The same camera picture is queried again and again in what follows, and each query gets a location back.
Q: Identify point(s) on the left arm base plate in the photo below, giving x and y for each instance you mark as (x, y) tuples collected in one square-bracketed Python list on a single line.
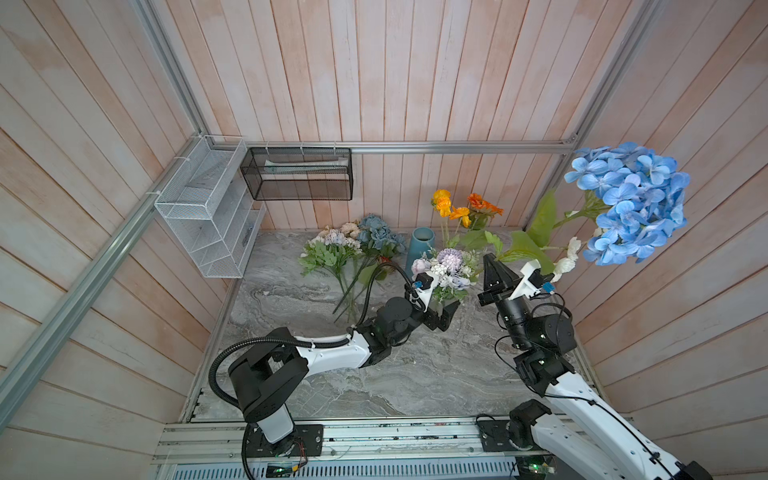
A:
[(305, 441)]

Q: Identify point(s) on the black mesh wall basket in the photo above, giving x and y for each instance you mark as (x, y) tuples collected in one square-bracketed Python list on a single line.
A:
[(299, 173)]

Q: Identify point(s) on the teal ceramic vase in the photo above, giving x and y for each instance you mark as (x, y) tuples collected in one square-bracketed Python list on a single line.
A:
[(422, 241)]

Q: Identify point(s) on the yellow poppy flower stem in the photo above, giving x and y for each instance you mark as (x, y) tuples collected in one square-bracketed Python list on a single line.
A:
[(452, 218)]

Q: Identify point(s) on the orange gerbera flower stem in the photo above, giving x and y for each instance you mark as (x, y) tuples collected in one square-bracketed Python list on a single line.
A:
[(480, 214)]

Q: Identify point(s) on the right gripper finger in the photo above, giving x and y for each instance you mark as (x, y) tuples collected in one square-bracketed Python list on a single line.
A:
[(488, 297), (492, 264)]

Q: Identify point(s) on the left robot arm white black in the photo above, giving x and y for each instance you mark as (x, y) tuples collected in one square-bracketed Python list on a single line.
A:
[(259, 375)]

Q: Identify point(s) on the dusty blue flower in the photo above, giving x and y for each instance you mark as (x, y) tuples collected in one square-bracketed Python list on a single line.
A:
[(379, 243)]

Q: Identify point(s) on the cream rose greenery bunch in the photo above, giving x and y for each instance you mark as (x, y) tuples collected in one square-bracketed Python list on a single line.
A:
[(330, 251)]

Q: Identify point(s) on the blue hydrangea flower stem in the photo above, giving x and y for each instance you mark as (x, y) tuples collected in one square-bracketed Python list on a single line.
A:
[(634, 196)]

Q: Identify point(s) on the pink purple mixed bouquet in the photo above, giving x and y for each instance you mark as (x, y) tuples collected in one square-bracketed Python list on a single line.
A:
[(455, 270)]

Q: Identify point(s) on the white wire mesh shelf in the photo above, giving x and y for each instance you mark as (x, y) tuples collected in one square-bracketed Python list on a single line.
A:
[(209, 208)]

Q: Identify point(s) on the aluminium front rail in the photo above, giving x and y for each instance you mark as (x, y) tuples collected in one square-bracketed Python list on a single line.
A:
[(407, 444)]

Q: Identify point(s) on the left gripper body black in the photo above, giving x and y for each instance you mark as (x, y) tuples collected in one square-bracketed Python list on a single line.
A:
[(429, 318)]

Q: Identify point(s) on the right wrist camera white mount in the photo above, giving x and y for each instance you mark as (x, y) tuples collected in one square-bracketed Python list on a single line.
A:
[(533, 282)]

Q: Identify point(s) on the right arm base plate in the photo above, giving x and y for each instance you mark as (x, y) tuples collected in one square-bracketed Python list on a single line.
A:
[(498, 436)]

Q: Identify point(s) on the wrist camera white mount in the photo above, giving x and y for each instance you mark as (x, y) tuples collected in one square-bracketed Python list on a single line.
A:
[(423, 294), (533, 282)]

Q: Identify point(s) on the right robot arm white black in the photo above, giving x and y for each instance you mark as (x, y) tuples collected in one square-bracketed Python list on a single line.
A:
[(625, 453)]

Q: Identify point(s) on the white ranunculus flower stem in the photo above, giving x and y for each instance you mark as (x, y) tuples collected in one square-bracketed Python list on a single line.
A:
[(567, 263)]

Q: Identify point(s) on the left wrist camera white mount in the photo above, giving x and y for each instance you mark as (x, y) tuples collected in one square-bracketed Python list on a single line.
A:
[(423, 294)]

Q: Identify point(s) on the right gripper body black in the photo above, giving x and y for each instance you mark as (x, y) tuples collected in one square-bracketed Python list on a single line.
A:
[(507, 295)]

